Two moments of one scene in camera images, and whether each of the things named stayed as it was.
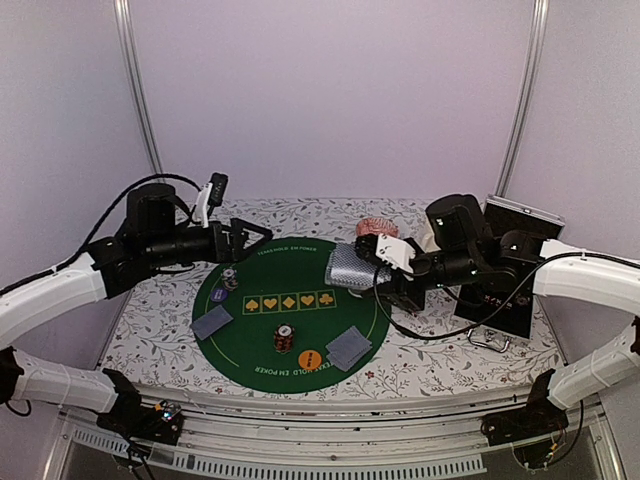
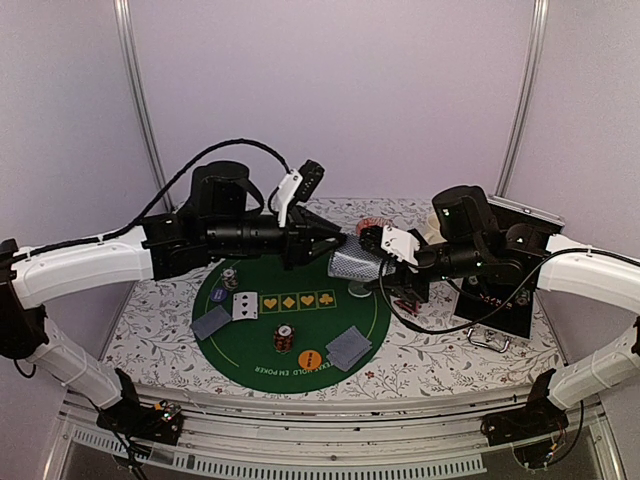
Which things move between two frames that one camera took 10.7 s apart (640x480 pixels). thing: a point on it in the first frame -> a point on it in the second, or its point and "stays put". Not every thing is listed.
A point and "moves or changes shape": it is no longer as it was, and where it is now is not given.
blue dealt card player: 211,322 stays put
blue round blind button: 219,295 stays put
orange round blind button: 309,359 stays put
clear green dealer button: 356,293 moves or changes shape
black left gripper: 235,250 -> 304,230
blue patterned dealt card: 347,348 stays put
